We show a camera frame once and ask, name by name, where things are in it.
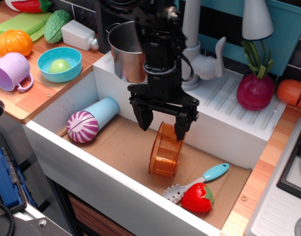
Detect purple white striped toy onion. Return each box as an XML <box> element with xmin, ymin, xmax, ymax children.
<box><xmin>66</xmin><ymin>111</ymin><xmax>99</xmax><ymax>143</ymax></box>

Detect black cable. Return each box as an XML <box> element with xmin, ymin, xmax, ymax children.
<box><xmin>0</xmin><ymin>199</ymin><xmax>16</xmax><ymax>236</ymax></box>

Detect white sink basin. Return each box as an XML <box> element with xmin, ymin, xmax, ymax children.
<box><xmin>24</xmin><ymin>53</ymin><xmax>286</xmax><ymax>236</ymax></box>

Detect green toy bitter gourd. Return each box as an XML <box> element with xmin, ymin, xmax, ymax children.
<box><xmin>44</xmin><ymin>10</ymin><xmax>72</xmax><ymax>43</ymax></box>

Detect orange translucent plastic pot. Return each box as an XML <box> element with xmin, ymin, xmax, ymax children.
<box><xmin>149</xmin><ymin>122</ymin><xmax>184</xmax><ymax>178</ymax></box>

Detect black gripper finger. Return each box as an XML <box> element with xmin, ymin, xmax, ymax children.
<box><xmin>175</xmin><ymin>113</ymin><xmax>192</xmax><ymax>141</ymax></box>
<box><xmin>132</xmin><ymin>103</ymin><xmax>153</xmax><ymax>131</ymax></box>

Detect blue handled pasta spoon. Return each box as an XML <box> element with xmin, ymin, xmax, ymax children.
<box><xmin>163</xmin><ymin>163</ymin><xmax>230</xmax><ymax>204</ymax></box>

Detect red toy strawberry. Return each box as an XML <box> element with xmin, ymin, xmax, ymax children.
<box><xmin>181</xmin><ymin>182</ymin><xmax>214</xmax><ymax>212</ymax></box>

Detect lilac plastic mug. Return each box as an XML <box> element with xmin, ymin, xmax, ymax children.
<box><xmin>0</xmin><ymin>52</ymin><xmax>34</xmax><ymax>92</ymax></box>

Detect blue box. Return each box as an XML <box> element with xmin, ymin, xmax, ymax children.
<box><xmin>0</xmin><ymin>148</ymin><xmax>27</xmax><ymax>213</ymax></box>

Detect magenta toy radish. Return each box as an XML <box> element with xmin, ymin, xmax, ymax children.
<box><xmin>237</xmin><ymin>40</ymin><xmax>275</xmax><ymax>111</ymax></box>

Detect green cutting board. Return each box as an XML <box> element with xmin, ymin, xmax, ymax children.
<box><xmin>0</xmin><ymin>12</ymin><xmax>52</xmax><ymax>42</ymax></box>

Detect white cone lamp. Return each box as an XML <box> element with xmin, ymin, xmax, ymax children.
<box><xmin>242</xmin><ymin>0</ymin><xmax>274</xmax><ymax>41</ymax></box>

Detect orange toy pumpkin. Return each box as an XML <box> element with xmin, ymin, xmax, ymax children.
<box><xmin>0</xmin><ymin>29</ymin><xmax>33</xmax><ymax>57</ymax></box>

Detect grey toy faucet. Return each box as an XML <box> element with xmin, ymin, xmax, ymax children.
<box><xmin>182</xmin><ymin>0</ymin><xmax>226</xmax><ymax>91</ymax></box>

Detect red toy pepper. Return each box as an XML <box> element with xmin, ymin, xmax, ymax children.
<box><xmin>5</xmin><ymin>0</ymin><xmax>52</xmax><ymax>13</ymax></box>

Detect orange toy carrot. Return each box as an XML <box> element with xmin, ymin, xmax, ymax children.
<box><xmin>276</xmin><ymin>79</ymin><xmax>301</xmax><ymax>108</ymax></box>

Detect white salt shaker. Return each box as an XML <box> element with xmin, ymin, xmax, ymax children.
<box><xmin>61</xmin><ymin>20</ymin><xmax>99</xmax><ymax>51</ymax></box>

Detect teal plastic bowl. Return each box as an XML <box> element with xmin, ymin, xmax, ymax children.
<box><xmin>37</xmin><ymin>47</ymin><xmax>82</xmax><ymax>83</ymax></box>

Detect toy stove top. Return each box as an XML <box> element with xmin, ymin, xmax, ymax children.
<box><xmin>244</xmin><ymin>118</ymin><xmax>301</xmax><ymax>236</ymax></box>

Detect light blue plastic cup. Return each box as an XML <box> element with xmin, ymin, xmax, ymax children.
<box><xmin>84</xmin><ymin>97</ymin><xmax>119</xmax><ymax>131</ymax></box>

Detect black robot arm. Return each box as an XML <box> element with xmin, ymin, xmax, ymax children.
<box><xmin>99</xmin><ymin>0</ymin><xmax>199</xmax><ymax>141</ymax></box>

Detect stainless steel pot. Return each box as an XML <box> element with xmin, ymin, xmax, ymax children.
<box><xmin>106</xmin><ymin>21</ymin><xmax>147</xmax><ymax>84</ymax></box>

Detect teal plastic bin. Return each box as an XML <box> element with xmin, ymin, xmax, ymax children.
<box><xmin>198</xmin><ymin>0</ymin><xmax>301</xmax><ymax>76</ymax></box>

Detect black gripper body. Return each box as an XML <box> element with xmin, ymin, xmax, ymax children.
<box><xmin>128</xmin><ymin>67</ymin><xmax>199</xmax><ymax>121</ymax></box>

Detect green toy ball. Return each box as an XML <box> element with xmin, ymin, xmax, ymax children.
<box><xmin>48</xmin><ymin>59</ymin><xmax>71</xmax><ymax>73</ymax></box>

